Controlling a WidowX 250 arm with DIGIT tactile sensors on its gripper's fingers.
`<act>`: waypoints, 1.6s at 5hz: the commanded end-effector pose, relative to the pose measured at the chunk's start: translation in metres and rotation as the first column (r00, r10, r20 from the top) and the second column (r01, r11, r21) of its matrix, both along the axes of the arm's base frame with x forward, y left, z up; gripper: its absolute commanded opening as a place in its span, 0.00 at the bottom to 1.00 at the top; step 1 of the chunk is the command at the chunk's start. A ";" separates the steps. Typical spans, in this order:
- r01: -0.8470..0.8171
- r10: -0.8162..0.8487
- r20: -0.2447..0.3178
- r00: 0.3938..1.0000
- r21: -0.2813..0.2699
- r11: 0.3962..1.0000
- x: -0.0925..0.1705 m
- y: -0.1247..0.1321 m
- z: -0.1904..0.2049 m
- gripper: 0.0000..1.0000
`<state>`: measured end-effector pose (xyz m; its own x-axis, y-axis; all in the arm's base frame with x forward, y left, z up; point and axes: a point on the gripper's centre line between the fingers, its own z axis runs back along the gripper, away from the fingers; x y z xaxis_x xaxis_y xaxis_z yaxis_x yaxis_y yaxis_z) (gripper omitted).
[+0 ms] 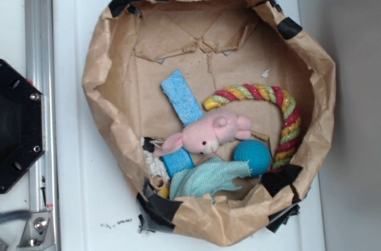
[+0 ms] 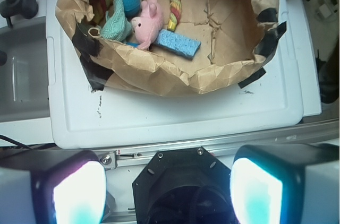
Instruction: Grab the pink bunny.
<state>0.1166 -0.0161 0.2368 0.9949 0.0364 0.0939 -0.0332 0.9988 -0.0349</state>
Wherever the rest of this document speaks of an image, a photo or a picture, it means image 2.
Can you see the clear plastic bin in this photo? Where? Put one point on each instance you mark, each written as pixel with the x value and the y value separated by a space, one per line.
pixel 24 71

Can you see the green knitted cloth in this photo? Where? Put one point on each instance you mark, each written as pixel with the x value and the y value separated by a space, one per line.
pixel 117 27

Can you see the pink plush bunny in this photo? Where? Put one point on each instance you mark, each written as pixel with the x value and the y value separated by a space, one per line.
pixel 147 26

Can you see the black clamp knob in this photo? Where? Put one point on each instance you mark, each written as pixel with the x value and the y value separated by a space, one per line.
pixel 26 8

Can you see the blue sponge block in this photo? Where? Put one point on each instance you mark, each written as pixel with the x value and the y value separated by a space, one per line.
pixel 178 44

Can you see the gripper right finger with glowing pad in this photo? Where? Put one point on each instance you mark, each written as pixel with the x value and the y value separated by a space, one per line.
pixel 286 183

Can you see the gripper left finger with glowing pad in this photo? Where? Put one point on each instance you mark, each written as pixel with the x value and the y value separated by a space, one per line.
pixel 52 186

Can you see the brown paper bag liner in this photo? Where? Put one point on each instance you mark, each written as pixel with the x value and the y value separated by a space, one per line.
pixel 238 37

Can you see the blue crocheted ball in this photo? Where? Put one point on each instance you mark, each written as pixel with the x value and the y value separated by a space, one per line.
pixel 131 7

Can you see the white plastic tray lid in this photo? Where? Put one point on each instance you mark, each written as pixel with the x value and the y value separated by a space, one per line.
pixel 83 118

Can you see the aluminium extrusion rail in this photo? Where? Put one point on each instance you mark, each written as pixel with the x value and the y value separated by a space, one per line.
pixel 123 164

